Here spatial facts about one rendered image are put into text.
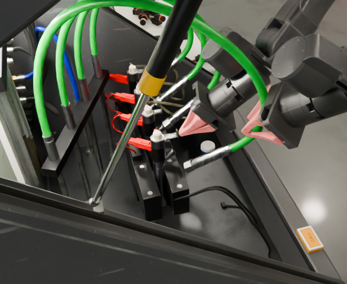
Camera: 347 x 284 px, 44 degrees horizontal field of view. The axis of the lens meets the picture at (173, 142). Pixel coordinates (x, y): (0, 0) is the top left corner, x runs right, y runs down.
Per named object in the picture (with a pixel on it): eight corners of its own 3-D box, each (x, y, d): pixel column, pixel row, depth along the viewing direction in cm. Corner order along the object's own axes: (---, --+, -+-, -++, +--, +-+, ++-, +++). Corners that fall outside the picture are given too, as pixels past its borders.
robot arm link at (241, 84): (277, 85, 75) (272, 67, 79) (252, 61, 72) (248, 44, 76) (247, 108, 78) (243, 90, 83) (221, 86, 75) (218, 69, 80)
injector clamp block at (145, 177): (190, 230, 101) (189, 187, 90) (148, 241, 99) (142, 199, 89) (155, 136, 125) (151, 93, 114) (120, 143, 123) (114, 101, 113)
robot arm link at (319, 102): (374, 112, 55) (376, 75, 57) (339, 88, 52) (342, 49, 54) (329, 126, 60) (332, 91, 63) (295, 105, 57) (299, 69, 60)
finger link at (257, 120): (224, 131, 69) (267, 114, 61) (239, 98, 73) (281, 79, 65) (253, 156, 71) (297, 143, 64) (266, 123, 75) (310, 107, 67)
